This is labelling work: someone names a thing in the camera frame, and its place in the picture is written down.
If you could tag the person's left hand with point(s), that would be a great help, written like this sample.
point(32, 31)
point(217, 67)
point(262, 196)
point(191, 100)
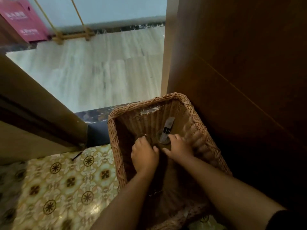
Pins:
point(144, 156)

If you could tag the person's right hand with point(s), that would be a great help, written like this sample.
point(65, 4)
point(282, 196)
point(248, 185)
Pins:
point(180, 149)

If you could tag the person's right thumb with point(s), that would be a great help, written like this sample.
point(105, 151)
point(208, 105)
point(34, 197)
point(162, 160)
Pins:
point(166, 150)

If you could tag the person's left thumb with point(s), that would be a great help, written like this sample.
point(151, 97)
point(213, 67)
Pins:
point(155, 150)

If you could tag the clear drinking glass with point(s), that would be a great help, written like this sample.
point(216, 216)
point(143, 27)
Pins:
point(144, 136)
point(163, 138)

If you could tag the person's left forearm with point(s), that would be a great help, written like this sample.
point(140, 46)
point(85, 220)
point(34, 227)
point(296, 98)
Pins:
point(127, 201)

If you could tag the person's right forearm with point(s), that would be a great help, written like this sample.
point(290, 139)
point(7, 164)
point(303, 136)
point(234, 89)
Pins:
point(227, 191)

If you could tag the grey sachet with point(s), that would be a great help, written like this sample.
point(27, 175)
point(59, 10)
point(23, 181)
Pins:
point(168, 128)

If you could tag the brown wicker basket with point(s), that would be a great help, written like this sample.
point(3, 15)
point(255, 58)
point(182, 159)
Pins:
point(191, 131)

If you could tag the black door stopper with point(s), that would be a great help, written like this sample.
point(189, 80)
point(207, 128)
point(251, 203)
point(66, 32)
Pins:
point(77, 156)

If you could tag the brown wooden cabinet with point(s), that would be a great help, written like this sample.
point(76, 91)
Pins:
point(239, 69)

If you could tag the brown wooden door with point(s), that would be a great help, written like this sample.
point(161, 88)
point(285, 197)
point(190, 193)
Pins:
point(36, 112)

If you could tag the black sleeve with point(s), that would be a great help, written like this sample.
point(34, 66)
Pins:
point(287, 220)

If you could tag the gold metal stand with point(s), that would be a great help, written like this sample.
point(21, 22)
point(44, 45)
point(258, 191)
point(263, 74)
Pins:
point(72, 35)

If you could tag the pink sign board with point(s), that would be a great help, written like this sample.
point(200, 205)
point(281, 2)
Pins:
point(22, 19)

